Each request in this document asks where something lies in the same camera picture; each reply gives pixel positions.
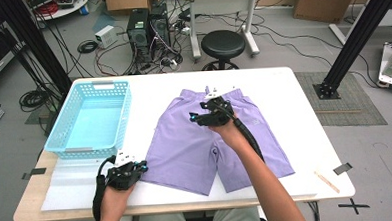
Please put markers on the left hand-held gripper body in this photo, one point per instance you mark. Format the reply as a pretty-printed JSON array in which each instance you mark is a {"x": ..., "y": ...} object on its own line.
[{"x": 122, "y": 177}]

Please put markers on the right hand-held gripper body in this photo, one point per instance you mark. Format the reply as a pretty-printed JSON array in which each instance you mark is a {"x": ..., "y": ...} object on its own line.
[{"x": 219, "y": 114}]

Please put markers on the purple shorts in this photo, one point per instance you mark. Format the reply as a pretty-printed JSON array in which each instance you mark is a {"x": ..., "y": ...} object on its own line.
[{"x": 182, "y": 151}]

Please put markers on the light blue plastic basket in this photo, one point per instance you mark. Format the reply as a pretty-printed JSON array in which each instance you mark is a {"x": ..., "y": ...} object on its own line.
[{"x": 91, "y": 125}]

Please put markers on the person's right hand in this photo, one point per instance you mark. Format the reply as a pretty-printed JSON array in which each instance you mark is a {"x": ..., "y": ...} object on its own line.
[{"x": 233, "y": 134}]

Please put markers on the person's left hand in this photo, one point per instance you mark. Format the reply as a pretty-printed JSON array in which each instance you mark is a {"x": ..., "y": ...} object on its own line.
[{"x": 114, "y": 204}]

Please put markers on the black round stool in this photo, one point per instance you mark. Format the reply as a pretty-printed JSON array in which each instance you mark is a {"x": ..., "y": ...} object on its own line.
[{"x": 223, "y": 44}]

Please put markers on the black tape strip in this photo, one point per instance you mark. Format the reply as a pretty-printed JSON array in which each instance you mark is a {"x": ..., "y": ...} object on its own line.
[
  {"x": 35, "y": 172},
  {"x": 342, "y": 168}
]

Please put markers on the open-sided computer tower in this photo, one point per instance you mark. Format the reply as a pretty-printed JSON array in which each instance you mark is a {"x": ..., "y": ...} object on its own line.
[{"x": 159, "y": 28}]

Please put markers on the black computer tower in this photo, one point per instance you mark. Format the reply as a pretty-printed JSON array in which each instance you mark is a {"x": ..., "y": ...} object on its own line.
[{"x": 138, "y": 36}]

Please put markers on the small white device box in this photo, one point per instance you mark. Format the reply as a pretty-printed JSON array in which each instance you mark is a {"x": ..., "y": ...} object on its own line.
[{"x": 105, "y": 36}]

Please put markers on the thin wooden stick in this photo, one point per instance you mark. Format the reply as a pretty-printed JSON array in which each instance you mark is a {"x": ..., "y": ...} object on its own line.
[{"x": 327, "y": 182}]

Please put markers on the grey floor mat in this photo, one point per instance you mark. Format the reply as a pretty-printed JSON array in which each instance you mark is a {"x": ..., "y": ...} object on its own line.
[{"x": 350, "y": 110}]

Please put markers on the small open cardboard box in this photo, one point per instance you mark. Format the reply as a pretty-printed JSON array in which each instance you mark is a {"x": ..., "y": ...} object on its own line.
[{"x": 125, "y": 0}]

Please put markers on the large cardboard box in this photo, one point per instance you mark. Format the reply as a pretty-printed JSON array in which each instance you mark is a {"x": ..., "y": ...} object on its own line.
[{"x": 326, "y": 3}]

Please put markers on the black tape cross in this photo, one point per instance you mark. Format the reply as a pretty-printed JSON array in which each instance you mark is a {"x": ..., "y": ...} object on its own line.
[{"x": 354, "y": 206}]

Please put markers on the round white table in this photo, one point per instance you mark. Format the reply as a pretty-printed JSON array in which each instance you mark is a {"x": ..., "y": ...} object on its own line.
[{"x": 66, "y": 11}]

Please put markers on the black metal frame post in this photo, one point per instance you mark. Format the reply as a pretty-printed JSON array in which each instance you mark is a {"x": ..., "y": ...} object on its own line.
[
  {"x": 357, "y": 33},
  {"x": 31, "y": 41}
]

